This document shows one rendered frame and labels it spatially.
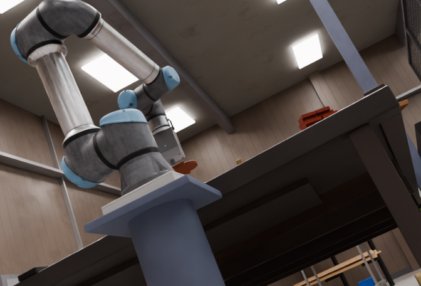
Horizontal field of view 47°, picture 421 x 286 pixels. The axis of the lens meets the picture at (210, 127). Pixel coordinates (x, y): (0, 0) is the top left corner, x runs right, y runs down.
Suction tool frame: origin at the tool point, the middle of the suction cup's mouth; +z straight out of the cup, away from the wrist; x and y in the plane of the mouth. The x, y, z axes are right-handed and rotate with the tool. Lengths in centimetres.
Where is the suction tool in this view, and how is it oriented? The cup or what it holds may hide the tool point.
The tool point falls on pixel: (176, 172)
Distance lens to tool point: 166.6
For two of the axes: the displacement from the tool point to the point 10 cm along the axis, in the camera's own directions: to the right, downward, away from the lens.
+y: -9.1, 4.2, 0.6
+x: -2.1, -3.0, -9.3
